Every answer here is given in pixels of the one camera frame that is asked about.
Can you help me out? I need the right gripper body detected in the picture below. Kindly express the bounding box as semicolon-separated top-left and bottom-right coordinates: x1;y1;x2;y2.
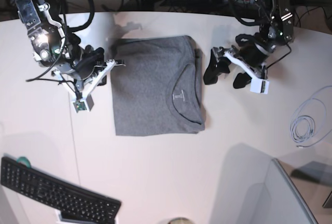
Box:
52;45;125;101

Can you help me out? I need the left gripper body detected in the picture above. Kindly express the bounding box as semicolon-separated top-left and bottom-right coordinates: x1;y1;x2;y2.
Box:
211;39;272;79

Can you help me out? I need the grey t-shirt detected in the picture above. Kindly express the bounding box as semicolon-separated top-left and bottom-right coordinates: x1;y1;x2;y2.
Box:
110;35;205;136

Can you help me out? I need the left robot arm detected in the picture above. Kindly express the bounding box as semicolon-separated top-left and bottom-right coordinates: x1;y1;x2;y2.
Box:
203;0;294;94

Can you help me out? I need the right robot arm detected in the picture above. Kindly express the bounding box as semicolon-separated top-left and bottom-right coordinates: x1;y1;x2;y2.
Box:
11;0;124;103

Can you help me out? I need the green tape roll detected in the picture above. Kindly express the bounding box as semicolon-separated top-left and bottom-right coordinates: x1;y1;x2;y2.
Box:
16;157;31;168

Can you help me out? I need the grey monitor edge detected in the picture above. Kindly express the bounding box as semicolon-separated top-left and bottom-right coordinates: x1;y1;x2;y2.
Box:
265;159;317;223

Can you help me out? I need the black keyboard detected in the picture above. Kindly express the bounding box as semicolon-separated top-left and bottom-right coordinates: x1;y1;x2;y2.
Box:
1;157;121;223

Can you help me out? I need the round tan lid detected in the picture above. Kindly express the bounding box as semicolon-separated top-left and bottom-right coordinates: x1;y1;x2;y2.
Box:
167;217;194;224

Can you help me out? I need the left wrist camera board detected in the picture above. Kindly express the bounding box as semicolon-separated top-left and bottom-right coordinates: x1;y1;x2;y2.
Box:
250;78;269;94

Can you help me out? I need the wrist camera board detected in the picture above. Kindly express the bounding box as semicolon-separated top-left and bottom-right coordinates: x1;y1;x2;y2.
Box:
250;78;269;94
72;96;94;113

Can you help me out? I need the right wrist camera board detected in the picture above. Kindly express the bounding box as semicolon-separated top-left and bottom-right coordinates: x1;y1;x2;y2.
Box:
72;96;94;113

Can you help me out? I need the coiled white cable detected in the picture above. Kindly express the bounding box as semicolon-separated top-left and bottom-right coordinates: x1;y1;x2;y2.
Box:
289;85;332;149

